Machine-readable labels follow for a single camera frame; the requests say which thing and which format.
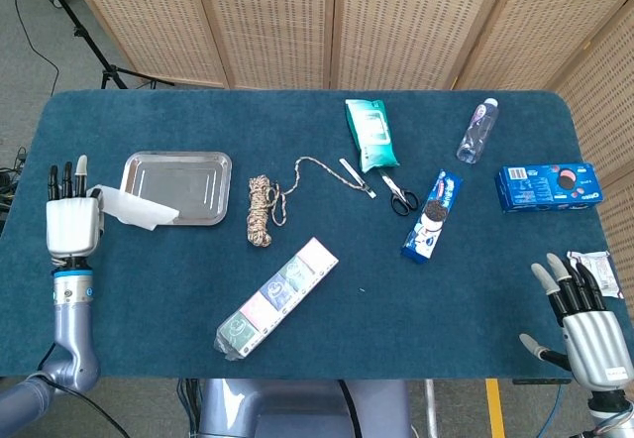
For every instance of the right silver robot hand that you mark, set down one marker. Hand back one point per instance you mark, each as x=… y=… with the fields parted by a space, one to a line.
x=599 y=349

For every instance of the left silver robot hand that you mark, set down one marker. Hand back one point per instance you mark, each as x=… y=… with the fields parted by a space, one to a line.
x=72 y=225

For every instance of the white paper sheet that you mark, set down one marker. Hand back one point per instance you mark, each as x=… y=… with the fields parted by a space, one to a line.
x=134 y=210

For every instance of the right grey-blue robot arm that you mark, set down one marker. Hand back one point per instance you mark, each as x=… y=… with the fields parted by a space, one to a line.
x=611 y=415

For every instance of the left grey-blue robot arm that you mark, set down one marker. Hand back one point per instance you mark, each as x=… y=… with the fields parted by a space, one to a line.
x=74 y=319

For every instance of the stainless steel tray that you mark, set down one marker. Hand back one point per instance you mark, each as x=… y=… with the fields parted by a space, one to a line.
x=193 y=180

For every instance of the white snack wrapper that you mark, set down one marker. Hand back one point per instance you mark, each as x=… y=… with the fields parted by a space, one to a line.
x=605 y=269

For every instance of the yellow floor tape strip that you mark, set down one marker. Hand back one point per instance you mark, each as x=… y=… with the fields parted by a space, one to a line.
x=495 y=408

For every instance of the black tripod stand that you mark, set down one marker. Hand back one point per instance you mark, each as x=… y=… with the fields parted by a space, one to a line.
x=111 y=74

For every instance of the wide blue Oreo box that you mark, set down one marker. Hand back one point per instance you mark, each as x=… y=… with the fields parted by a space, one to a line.
x=545 y=187

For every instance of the metal table leg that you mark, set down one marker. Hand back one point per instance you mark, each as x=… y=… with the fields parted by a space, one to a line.
x=432 y=408

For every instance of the blue table mat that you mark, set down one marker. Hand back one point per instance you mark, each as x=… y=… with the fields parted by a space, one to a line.
x=406 y=319

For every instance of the long blue Oreo carton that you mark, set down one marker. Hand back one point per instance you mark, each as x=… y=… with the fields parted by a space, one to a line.
x=433 y=215

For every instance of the multi-pack of pocket tissues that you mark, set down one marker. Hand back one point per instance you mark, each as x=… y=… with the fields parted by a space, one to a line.
x=277 y=299

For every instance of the clear plastic bottle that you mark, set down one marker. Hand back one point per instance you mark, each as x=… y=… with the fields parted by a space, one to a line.
x=476 y=133

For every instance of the wooden woven folding screen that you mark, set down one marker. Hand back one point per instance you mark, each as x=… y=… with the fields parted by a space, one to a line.
x=272 y=22

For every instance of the silver utility knife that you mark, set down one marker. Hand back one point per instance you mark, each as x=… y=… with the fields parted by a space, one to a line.
x=357 y=178

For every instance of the grey-blue robot torso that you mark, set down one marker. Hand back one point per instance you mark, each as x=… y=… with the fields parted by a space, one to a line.
x=297 y=408

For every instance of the green wet wipes pack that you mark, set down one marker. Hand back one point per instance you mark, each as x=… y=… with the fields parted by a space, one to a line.
x=374 y=133

